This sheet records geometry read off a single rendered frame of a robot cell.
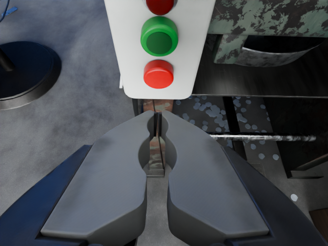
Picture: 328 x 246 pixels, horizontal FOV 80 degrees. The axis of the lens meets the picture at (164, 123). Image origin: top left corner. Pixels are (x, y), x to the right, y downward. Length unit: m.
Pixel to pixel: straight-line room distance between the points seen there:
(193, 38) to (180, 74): 0.04
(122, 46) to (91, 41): 0.96
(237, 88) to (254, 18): 0.23
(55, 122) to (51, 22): 0.64
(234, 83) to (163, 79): 0.35
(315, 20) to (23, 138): 0.87
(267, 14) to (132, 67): 0.20
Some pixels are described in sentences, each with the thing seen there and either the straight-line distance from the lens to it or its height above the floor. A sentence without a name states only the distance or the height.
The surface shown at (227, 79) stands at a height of 0.31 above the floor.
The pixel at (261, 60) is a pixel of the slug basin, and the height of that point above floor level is 0.38.
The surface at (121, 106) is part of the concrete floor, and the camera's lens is 0.83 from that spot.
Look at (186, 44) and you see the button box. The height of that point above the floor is 0.57.
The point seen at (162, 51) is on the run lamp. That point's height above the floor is 0.57.
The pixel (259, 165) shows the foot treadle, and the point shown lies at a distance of 0.61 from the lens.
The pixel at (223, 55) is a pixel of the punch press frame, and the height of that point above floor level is 0.46.
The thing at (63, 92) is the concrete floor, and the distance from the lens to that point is 0.94.
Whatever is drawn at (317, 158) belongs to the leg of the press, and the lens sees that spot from 0.72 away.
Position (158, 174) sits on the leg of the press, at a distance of 0.67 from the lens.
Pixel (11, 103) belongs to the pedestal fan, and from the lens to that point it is 0.98.
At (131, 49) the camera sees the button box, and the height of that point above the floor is 0.56.
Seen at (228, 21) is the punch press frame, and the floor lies 0.52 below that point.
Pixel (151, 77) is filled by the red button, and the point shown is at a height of 0.54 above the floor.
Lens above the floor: 0.68
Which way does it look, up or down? 61 degrees down
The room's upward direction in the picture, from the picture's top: 4 degrees clockwise
